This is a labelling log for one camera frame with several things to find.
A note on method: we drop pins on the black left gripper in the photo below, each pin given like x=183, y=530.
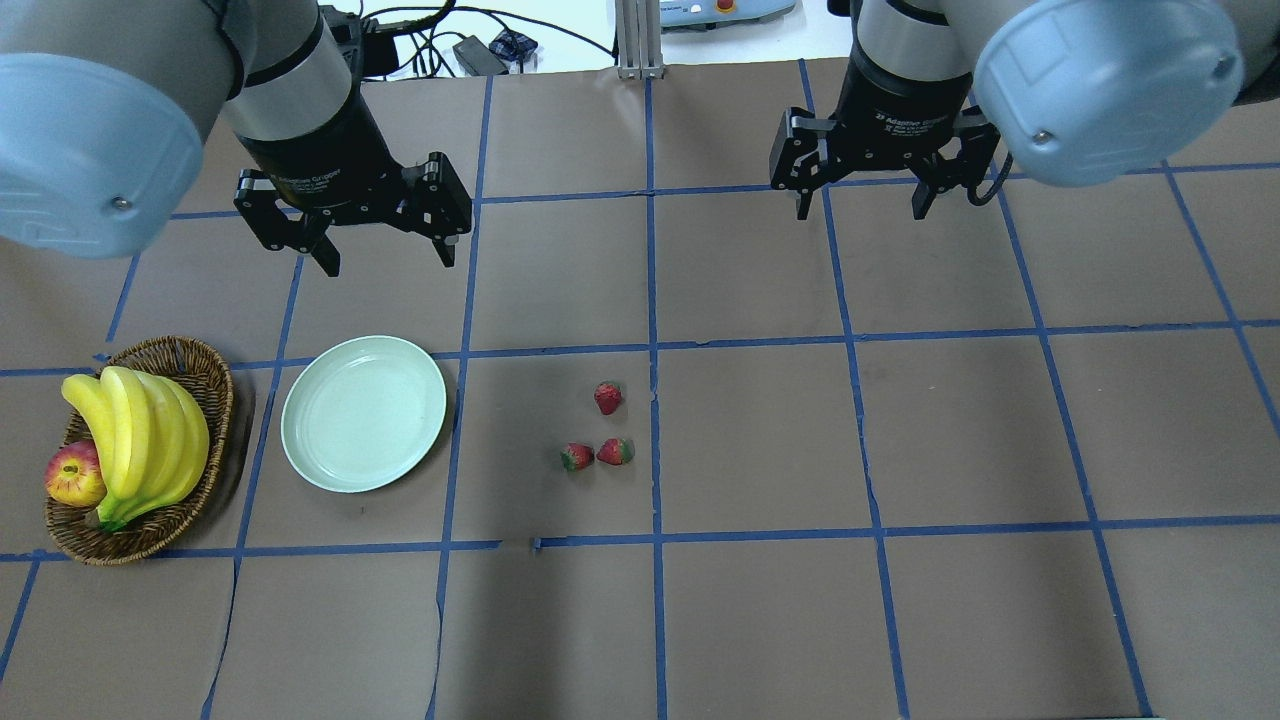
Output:
x=318, y=150

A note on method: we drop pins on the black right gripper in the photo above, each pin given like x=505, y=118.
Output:
x=893, y=108

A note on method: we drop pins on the red strawberry green side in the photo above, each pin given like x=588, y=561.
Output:
x=576, y=456

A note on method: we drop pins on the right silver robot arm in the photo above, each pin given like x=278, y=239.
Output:
x=1078, y=92

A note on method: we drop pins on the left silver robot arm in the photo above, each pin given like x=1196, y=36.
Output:
x=107, y=106

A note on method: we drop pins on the pale green plate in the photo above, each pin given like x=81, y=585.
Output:
x=363, y=414

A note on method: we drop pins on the black power adapter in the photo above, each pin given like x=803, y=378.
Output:
x=477, y=60

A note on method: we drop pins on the teach pendant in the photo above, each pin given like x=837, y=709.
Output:
x=705, y=15

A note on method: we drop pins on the yellow banana bunch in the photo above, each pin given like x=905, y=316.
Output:
x=152, y=440

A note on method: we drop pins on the woven wicker basket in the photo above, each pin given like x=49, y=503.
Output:
x=201, y=370

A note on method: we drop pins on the red yellow apple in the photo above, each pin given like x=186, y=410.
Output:
x=73, y=475

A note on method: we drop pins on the aluminium frame post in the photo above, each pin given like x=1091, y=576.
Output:
x=637, y=35

